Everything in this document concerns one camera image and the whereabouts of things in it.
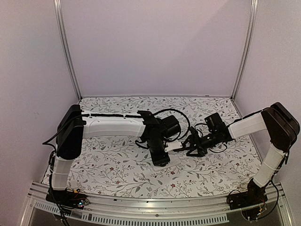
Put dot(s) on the right aluminium frame post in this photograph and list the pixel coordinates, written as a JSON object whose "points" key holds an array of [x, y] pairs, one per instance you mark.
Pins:
{"points": [[246, 48]]}

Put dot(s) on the left aluminium frame post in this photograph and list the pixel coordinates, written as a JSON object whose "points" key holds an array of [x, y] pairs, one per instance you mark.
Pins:
{"points": [[65, 45]]}

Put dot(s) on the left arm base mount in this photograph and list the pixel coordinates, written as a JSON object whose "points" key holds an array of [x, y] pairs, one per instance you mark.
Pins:
{"points": [[67, 198]]}

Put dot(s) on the white remote control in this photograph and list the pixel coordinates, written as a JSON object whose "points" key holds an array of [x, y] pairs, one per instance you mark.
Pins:
{"points": [[174, 160]]}

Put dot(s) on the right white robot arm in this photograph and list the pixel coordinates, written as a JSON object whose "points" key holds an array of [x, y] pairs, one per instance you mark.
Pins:
{"points": [[281, 128]]}

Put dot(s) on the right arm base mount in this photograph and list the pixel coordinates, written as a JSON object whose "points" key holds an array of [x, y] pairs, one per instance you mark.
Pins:
{"points": [[253, 196]]}

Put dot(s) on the front aluminium rail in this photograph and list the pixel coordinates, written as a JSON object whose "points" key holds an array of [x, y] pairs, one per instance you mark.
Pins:
{"points": [[197, 211]]}

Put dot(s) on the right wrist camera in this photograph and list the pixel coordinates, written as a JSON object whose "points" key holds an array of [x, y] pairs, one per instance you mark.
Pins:
{"points": [[194, 133]]}

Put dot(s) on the floral patterned table mat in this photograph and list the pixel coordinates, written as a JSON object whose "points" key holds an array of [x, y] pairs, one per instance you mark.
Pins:
{"points": [[121, 165]]}

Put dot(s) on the aluminium frame post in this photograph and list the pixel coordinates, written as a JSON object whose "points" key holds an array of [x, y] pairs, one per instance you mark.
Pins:
{"points": [[65, 45], [246, 48]]}

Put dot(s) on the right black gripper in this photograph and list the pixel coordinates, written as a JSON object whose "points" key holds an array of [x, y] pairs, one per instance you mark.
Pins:
{"points": [[196, 143]]}

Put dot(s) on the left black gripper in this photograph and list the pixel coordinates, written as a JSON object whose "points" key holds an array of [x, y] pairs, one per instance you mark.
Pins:
{"points": [[159, 160]]}

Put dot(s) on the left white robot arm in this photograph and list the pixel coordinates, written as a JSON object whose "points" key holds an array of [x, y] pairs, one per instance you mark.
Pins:
{"points": [[77, 125]]}

